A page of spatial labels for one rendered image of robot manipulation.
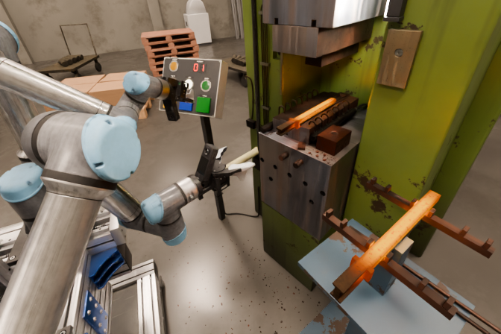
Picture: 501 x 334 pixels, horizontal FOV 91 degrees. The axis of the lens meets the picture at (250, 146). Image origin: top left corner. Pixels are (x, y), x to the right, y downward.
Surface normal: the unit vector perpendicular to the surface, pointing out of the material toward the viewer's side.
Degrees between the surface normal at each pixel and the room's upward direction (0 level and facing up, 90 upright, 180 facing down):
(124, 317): 0
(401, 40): 90
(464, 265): 0
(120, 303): 0
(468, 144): 90
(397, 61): 90
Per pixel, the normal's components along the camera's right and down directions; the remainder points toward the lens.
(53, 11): 0.39, 0.49
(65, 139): -0.23, -0.30
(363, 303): -0.05, -0.84
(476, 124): -0.72, 0.41
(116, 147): 0.97, 0.00
